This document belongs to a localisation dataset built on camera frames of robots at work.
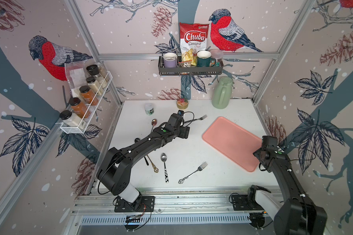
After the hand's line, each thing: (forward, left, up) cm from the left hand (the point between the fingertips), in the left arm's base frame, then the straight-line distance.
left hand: (186, 125), depth 86 cm
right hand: (-15, -45, -9) cm, 48 cm away
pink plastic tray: (-2, -33, -17) cm, 37 cm away
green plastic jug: (+25, -26, +3) cm, 36 cm away
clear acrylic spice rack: (+24, +48, +18) cm, 57 cm away
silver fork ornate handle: (-27, +3, -16) cm, 32 cm away
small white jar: (+23, +28, -11) cm, 38 cm away
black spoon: (-15, +25, -17) cm, 34 cm away
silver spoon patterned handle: (-15, +14, -14) cm, 24 cm away
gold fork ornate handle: (-21, +18, -16) cm, 32 cm away
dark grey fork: (+18, -12, -16) cm, 27 cm away
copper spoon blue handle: (+13, +24, -15) cm, 31 cm away
